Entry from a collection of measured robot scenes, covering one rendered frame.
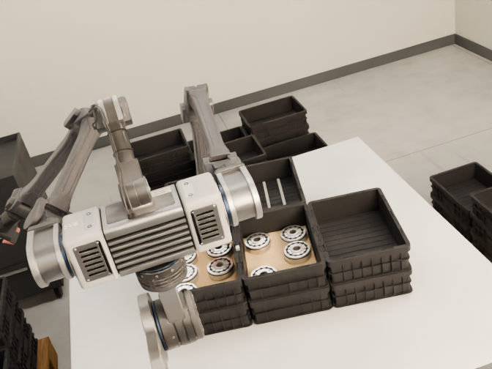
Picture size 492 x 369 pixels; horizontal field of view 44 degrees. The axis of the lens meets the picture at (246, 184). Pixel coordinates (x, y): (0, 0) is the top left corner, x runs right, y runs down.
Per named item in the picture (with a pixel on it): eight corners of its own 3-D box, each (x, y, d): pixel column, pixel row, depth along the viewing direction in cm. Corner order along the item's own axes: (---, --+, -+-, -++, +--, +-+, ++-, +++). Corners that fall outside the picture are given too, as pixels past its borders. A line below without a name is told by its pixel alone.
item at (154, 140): (196, 183, 432) (181, 127, 409) (205, 203, 406) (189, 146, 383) (142, 200, 426) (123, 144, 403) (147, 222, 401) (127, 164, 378)
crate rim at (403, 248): (412, 250, 210) (411, 245, 209) (327, 268, 211) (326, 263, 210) (380, 191, 245) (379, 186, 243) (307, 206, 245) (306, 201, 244)
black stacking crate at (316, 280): (330, 288, 216) (326, 264, 210) (249, 305, 217) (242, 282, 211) (310, 225, 250) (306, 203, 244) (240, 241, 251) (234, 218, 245)
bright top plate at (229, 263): (235, 271, 228) (235, 269, 227) (209, 278, 227) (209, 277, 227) (230, 255, 236) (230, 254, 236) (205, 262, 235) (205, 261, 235)
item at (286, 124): (302, 151, 442) (292, 94, 419) (316, 169, 417) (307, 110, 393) (250, 167, 437) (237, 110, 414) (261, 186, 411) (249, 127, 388)
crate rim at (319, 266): (327, 268, 211) (326, 263, 210) (243, 285, 212) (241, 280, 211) (307, 206, 245) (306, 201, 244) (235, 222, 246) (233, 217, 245)
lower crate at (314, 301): (334, 311, 222) (330, 287, 215) (254, 328, 222) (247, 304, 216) (314, 246, 256) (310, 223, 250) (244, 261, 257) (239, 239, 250)
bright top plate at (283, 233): (306, 239, 235) (306, 239, 235) (280, 243, 237) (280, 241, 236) (305, 224, 244) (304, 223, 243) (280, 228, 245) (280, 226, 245)
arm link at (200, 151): (181, 107, 200) (213, 102, 202) (179, 99, 204) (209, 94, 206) (194, 206, 227) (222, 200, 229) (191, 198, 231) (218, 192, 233)
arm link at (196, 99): (177, 78, 197) (207, 73, 199) (180, 109, 207) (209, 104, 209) (209, 177, 169) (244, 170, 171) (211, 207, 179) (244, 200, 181)
